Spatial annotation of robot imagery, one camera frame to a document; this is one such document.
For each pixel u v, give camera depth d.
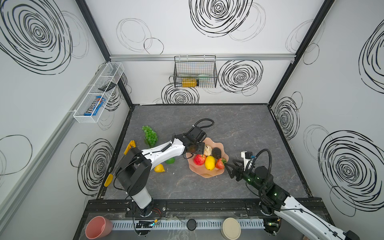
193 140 0.66
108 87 0.76
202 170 0.85
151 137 0.97
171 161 0.88
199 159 0.84
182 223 0.70
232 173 0.71
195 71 0.99
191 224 0.62
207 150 0.85
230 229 0.63
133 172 0.44
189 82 0.88
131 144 0.94
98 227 0.65
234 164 0.80
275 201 0.59
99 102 0.72
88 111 0.69
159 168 0.84
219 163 0.81
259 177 0.60
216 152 0.87
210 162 0.84
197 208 0.75
